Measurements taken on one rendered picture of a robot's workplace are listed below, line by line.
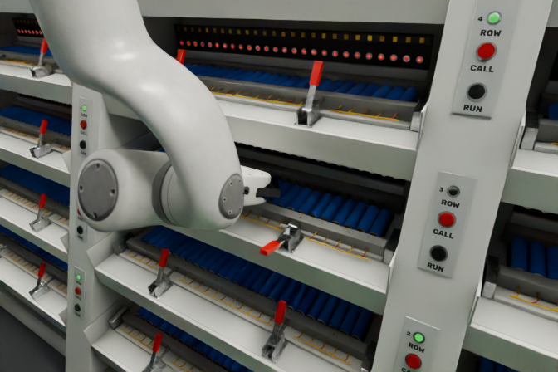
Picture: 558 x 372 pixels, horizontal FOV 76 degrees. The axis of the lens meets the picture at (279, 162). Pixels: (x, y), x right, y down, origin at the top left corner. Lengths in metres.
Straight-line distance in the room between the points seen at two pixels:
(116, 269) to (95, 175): 0.51
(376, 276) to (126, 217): 0.33
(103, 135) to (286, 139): 0.43
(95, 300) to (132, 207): 0.60
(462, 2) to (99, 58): 0.38
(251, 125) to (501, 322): 0.41
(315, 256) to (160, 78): 0.34
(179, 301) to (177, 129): 0.50
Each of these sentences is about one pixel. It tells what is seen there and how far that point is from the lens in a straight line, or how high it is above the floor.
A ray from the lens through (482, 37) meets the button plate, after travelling 0.46.
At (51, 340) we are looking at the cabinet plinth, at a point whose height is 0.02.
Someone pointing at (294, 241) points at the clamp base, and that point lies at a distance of 0.56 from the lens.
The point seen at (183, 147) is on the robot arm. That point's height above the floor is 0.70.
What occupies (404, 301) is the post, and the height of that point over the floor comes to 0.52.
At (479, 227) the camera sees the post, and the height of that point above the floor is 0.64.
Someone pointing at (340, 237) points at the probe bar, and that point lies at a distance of 0.56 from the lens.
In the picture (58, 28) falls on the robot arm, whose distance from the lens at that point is 0.37.
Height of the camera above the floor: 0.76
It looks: 11 degrees down
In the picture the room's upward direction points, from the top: 8 degrees clockwise
